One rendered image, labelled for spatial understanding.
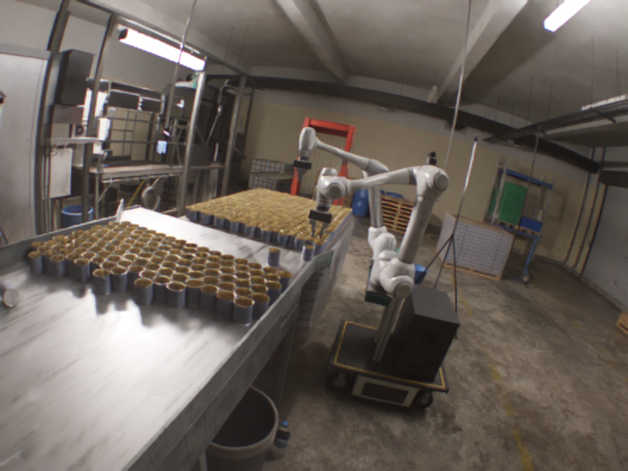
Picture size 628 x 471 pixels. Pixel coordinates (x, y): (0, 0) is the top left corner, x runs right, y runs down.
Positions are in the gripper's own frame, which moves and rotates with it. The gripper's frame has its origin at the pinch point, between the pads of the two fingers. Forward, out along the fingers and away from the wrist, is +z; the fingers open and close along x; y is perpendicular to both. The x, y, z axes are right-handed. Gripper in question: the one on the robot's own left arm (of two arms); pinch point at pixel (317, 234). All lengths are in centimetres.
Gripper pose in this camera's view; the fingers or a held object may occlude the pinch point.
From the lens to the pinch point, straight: 172.2
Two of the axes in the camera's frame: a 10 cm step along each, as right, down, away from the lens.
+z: -1.9, 9.5, 2.6
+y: -2.5, 2.1, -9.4
